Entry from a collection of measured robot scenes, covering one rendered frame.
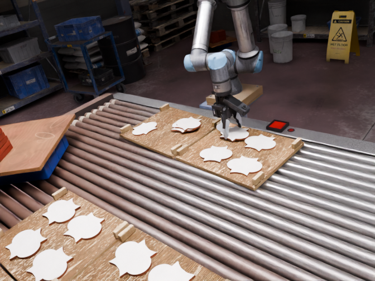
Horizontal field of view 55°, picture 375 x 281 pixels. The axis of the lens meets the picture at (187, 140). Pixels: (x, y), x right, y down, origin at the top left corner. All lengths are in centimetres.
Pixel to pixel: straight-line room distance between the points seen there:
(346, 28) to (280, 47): 83
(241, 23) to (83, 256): 128
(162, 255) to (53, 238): 41
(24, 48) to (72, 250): 465
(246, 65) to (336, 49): 316
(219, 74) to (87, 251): 82
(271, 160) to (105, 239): 68
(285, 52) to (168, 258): 434
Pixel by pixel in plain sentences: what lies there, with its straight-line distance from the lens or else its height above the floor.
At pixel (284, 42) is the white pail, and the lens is 515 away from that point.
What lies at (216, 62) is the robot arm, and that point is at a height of 129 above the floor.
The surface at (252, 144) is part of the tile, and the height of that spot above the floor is 94.
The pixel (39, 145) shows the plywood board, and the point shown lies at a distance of 177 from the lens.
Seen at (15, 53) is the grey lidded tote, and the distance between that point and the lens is 563.
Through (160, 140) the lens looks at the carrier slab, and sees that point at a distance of 169.
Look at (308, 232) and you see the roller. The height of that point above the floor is 92.
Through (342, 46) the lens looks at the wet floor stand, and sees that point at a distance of 502.
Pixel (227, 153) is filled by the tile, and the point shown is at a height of 94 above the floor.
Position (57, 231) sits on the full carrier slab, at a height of 94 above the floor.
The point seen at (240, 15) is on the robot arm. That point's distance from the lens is 184.
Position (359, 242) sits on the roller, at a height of 91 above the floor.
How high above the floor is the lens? 174
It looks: 29 degrees down
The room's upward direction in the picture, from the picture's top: 12 degrees counter-clockwise
